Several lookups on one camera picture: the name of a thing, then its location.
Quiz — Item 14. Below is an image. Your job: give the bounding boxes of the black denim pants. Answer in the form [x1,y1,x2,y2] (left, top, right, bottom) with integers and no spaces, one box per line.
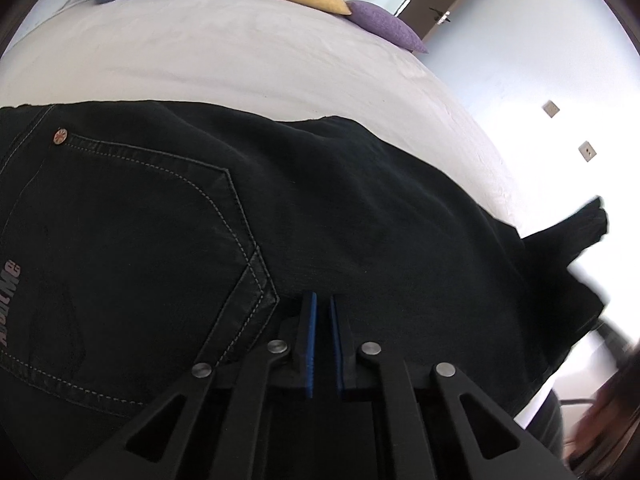
[0,100,608,480]

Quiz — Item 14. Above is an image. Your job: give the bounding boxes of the bed with white sheet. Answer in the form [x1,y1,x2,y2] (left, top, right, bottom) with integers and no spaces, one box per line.
[0,0,526,241]

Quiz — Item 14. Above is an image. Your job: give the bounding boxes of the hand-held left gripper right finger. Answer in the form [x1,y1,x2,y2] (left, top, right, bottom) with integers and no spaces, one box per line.
[328,295,576,480]

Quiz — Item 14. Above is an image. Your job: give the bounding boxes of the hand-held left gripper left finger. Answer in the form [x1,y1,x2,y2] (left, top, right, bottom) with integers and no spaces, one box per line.
[65,291,318,480]

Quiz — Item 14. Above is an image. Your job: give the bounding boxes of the purple cushion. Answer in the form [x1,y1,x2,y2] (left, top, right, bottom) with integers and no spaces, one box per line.
[345,0,430,54]

